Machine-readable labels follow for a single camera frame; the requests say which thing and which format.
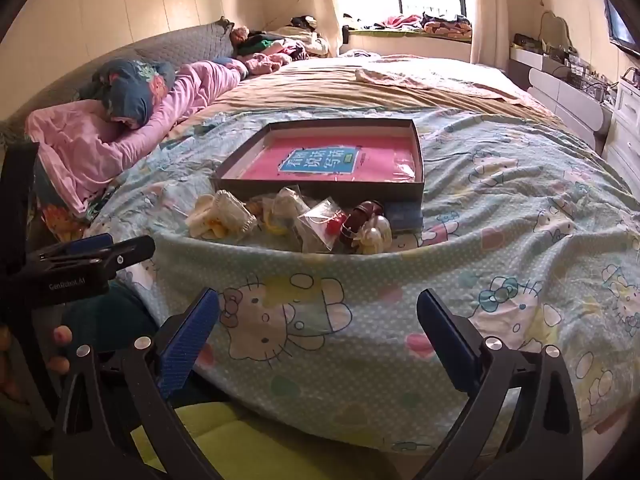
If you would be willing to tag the cartoon cat printed bedsheet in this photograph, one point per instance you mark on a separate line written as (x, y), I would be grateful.
(350, 320)

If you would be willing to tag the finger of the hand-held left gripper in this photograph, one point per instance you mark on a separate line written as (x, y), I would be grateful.
(92, 246)
(120, 256)

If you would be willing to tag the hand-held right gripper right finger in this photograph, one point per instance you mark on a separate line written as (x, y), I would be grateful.
(447, 345)

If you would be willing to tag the tan blanket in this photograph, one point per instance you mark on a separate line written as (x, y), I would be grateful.
(325, 90)

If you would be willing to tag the pile of clothes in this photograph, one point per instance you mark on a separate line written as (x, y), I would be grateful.
(270, 47)

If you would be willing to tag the clear plastic jewelry bag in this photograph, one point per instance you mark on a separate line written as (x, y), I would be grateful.
(320, 230)

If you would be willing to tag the pearl hair clip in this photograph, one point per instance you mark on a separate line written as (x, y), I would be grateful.
(375, 232)

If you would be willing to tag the pale pink cloth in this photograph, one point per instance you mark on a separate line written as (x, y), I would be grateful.
(400, 79)

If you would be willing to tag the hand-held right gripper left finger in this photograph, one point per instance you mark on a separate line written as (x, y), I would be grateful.
(187, 345)

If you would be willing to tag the pink book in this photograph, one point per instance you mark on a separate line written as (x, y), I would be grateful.
(390, 155)

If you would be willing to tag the yellow-green cloth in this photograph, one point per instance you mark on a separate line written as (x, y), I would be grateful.
(240, 435)

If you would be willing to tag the person's left hand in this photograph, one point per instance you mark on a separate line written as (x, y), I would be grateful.
(61, 335)

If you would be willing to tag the white drawer cabinet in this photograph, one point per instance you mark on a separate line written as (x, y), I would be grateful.
(625, 125)

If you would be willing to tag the white vanity table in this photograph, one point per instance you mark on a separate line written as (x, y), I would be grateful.
(555, 90)

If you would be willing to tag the wall television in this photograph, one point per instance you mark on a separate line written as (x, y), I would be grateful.
(617, 25)

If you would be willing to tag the white window seat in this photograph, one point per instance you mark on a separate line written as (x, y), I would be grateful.
(410, 47)

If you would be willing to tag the grey cardboard box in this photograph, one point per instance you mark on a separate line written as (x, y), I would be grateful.
(395, 191)

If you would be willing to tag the blue sponge block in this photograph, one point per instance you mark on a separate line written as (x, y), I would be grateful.
(406, 217)

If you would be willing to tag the small bag with pale jewelry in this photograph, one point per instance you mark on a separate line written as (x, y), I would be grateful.
(292, 205)

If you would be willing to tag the scalloped mirror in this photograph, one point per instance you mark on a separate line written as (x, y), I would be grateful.
(555, 30)

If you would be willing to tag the grey quilted headboard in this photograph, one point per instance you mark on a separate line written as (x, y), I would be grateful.
(165, 47)

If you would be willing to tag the cream hair claw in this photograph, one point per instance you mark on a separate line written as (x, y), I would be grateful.
(232, 211)

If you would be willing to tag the blue floral pillow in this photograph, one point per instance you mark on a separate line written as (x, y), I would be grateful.
(130, 90)

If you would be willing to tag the pink quilt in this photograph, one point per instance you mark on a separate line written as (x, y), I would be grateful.
(90, 150)

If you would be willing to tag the cream curtain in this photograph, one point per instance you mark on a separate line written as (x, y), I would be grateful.
(482, 10)
(327, 5)

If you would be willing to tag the clothes on window seat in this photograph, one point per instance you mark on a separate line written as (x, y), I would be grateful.
(440, 25)

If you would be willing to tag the pale yellow hair clip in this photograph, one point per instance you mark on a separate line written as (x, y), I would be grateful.
(202, 217)

